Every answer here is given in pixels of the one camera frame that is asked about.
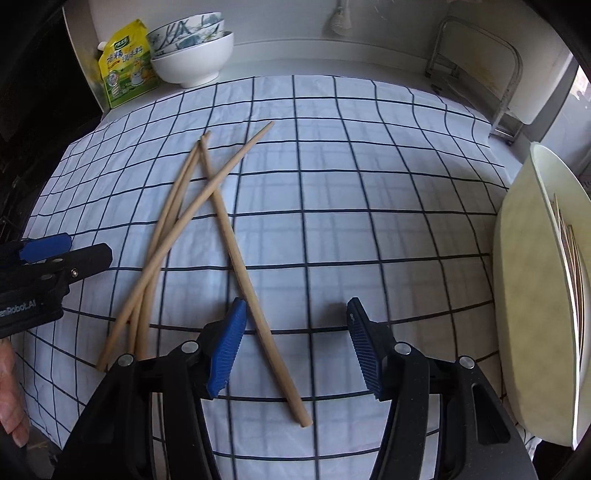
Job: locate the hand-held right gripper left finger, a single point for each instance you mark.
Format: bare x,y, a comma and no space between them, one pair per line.
226,350

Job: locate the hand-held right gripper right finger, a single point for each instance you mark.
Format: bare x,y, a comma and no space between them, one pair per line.
364,350

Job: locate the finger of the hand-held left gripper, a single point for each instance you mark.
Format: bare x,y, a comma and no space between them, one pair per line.
44,247
83,263

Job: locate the large white plate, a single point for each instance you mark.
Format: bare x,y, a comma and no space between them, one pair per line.
521,277

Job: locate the person's left hand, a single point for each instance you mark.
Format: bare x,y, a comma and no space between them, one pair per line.
11,392

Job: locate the black stove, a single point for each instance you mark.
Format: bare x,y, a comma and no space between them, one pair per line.
27,138

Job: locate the white checked cloth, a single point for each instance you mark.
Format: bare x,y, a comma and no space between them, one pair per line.
346,207

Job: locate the yellow seasoning packet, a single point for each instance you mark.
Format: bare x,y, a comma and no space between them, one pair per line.
127,64

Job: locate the plain white bowl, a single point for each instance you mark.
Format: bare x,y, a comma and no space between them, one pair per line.
194,67

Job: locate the patterned ceramic bowl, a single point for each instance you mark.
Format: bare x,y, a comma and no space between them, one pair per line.
180,30
210,37

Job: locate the white cutting board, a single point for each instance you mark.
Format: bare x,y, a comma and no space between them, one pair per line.
540,92

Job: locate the metal rack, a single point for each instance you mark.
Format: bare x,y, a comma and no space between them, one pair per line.
503,55

